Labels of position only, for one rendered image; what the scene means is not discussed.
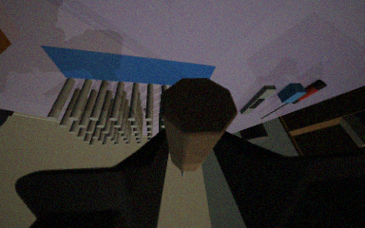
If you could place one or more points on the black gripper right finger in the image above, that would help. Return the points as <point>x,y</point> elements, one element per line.
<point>267,186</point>

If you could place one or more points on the blue rectangular block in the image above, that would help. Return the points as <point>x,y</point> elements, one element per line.
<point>291,92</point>

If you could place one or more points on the brown flat bar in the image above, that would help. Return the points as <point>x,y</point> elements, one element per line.
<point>4,42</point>

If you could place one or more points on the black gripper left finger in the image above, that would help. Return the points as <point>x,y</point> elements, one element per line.
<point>134,186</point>

